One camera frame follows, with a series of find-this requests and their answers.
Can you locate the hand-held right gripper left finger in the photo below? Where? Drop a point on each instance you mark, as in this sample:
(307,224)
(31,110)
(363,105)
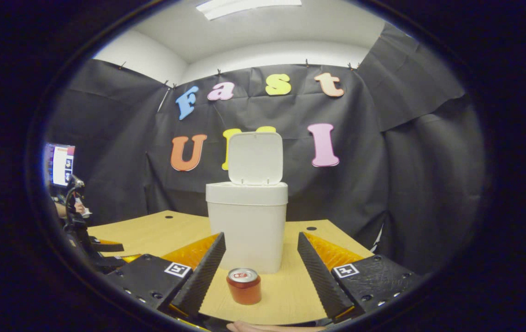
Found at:
(203,276)

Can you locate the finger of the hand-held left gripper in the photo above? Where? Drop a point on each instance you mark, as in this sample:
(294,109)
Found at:
(131,257)
(108,247)

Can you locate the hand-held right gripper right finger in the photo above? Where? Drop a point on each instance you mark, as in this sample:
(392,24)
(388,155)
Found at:
(322,281)

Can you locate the red pop can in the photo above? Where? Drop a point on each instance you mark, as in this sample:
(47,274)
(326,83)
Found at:
(244,290)

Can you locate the white desktop garbage bin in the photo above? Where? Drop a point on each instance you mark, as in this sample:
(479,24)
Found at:
(249,230)

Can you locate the wooden desktop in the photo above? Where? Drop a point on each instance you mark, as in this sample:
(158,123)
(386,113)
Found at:
(286,290)

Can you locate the white paper sheet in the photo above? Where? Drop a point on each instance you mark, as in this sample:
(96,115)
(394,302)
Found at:
(86,212)

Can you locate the computer monitor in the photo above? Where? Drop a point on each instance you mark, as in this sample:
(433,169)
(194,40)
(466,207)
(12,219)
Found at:
(61,163)

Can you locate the black backdrop cloth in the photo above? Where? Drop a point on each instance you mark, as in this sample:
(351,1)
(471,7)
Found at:
(405,161)

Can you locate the ceiling light panel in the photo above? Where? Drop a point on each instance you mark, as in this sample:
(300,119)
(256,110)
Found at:
(244,5)

